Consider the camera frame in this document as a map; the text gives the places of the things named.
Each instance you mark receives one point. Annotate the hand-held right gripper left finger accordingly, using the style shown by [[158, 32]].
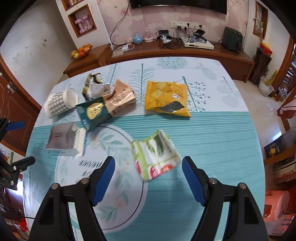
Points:
[[105, 178]]

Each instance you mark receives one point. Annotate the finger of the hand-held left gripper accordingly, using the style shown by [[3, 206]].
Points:
[[23, 165], [16, 125]]

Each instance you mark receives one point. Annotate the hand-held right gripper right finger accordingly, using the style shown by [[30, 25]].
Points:
[[193, 178]]

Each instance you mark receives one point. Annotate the green and white wrapper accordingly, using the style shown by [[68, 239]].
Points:
[[155, 157]]

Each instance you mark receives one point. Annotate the brown wooden door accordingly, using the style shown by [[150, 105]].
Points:
[[18, 109]]

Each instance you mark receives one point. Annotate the printed teal tablecloth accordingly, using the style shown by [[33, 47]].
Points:
[[208, 139]]

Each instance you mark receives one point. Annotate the checkered paper cup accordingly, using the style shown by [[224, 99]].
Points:
[[57, 104]]

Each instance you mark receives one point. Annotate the silver grey carton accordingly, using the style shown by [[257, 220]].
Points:
[[62, 136]]

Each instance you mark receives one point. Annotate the dark green snack packet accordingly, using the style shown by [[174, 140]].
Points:
[[92, 113]]

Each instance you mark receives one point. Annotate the beige snack packet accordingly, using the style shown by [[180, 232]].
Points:
[[120, 97]]

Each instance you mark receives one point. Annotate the blue box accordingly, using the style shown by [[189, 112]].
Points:
[[272, 149]]

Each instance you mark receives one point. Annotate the pink plastic stool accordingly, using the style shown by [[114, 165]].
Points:
[[276, 204]]

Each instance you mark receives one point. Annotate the yellow snack bag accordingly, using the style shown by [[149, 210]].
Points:
[[161, 95]]

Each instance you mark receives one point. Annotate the fruit bowl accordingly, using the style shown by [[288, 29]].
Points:
[[81, 52]]

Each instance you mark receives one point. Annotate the white bucket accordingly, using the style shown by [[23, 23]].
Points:
[[266, 89]]

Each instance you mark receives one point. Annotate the red bag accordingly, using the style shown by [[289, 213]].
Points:
[[288, 111]]

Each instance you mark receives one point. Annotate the pink dumbbell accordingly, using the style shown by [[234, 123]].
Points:
[[87, 23], [79, 25]]

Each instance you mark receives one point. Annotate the wooden television cabinet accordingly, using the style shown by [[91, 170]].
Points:
[[231, 56]]

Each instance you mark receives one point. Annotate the dark patterned tall vase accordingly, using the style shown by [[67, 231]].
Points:
[[260, 67]]

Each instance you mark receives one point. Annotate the white set-top box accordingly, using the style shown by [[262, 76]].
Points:
[[201, 44]]

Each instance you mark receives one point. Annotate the blue round ornament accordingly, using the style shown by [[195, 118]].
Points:
[[137, 39]]

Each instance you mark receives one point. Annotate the dark green appliance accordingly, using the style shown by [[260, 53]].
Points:
[[232, 38]]

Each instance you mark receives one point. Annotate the pink snow globe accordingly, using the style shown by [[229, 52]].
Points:
[[148, 38]]

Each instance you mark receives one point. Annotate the black router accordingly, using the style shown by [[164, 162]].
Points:
[[163, 33]]

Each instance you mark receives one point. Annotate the white wall sockets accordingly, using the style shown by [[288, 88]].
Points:
[[185, 24]]

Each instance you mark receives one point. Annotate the black wall television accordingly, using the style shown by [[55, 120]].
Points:
[[178, 4]]

